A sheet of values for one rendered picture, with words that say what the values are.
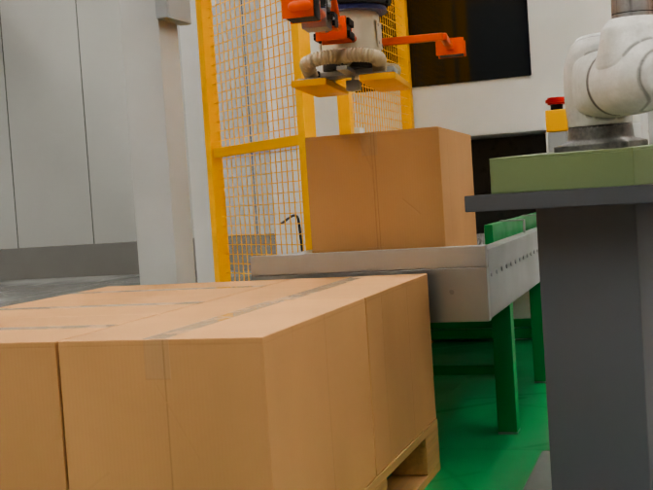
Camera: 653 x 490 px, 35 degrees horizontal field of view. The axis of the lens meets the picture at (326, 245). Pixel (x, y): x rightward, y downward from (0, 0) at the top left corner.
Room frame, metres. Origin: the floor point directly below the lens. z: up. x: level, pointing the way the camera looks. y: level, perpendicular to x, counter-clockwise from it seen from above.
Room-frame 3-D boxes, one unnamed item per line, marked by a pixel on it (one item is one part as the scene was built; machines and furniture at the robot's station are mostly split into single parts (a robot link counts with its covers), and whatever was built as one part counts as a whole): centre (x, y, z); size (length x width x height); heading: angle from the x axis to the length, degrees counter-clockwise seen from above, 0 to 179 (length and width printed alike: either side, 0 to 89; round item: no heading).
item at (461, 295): (3.00, -0.11, 0.47); 0.70 x 0.03 x 0.15; 71
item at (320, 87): (3.05, -0.01, 1.10); 0.34 x 0.10 x 0.05; 168
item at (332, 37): (2.79, -0.06, 1.20); 0.10 x 0.08 x 0.06; 78
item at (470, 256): (3.00, -0.11, 0.58); 0.70 x 0.03 x 0.06; 71
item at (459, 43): (3.27, -0.42, 1.20); 0.09 x 0.08 x 0.05; 78
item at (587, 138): (2.59, -0.70, 0.87); 0.22 x 0.18 x 0.06; 146
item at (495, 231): (4.36, -0.85, 0.60); 1.60 x 0.11 x 0.09; 161
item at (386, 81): (3.01, -0.20, 1.10); 0.34 x 0.10 x 0.05; 168
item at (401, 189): (3.33, -0.23, 0.75); 0.60 x 0.40 x 0.40; 163
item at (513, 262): (4.00, -0.79, 0.50); 2.31 x 0.05 x 0.19; 161
